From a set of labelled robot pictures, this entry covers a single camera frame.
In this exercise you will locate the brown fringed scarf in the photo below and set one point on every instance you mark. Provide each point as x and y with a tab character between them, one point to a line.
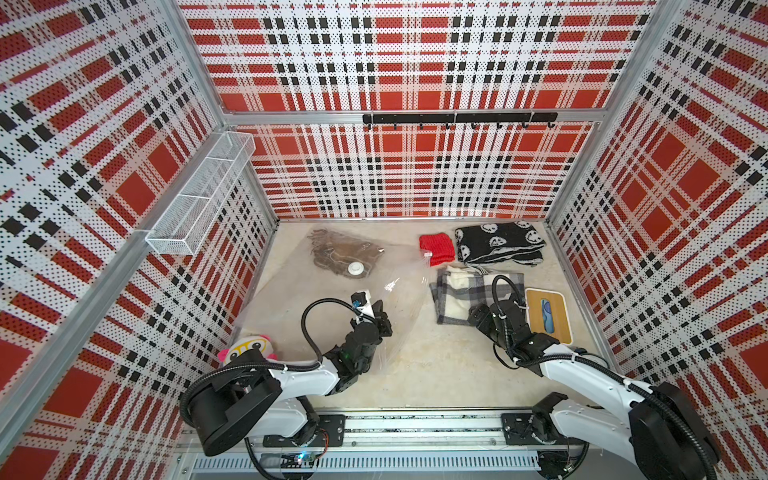
334	251

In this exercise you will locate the white mesh wall basket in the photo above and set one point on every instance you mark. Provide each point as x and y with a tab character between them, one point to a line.
186	223

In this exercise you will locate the white box with cork lid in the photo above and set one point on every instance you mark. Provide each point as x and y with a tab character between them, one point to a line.
547	313

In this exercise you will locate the white vacuum bag valve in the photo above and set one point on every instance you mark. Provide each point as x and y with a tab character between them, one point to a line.
356	269

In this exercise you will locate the clear plastic vacuum bag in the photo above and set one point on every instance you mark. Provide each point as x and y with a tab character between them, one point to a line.
293	281

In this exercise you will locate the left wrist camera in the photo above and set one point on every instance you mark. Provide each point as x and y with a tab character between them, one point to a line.
361	301

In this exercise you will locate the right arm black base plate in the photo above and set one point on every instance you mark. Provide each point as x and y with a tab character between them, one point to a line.
519	429

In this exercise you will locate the black wall hook rail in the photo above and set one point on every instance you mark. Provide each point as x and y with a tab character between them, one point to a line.
522	118

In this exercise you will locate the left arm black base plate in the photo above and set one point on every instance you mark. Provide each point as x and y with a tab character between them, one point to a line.
327	430

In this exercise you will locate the black smiley face scarf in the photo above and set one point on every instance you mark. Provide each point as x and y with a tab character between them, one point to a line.
492	243

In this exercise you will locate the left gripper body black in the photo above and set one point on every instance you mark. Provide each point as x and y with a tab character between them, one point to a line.
365	366

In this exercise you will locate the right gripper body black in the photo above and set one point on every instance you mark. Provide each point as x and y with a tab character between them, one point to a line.
487	326

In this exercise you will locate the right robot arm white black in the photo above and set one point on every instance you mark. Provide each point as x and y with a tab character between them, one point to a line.
655	427

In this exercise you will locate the pink white plush toy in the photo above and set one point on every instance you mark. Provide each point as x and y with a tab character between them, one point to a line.
255	342

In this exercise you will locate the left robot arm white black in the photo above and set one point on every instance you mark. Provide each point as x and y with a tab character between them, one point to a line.
254	395

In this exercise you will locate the grey white plaid scarf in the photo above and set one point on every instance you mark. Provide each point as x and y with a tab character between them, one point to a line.
458	289

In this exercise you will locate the red knitted scarf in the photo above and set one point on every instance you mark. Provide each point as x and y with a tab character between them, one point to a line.
440	248

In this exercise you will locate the aluminium front rail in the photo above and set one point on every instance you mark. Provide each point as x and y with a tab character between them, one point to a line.
410	443

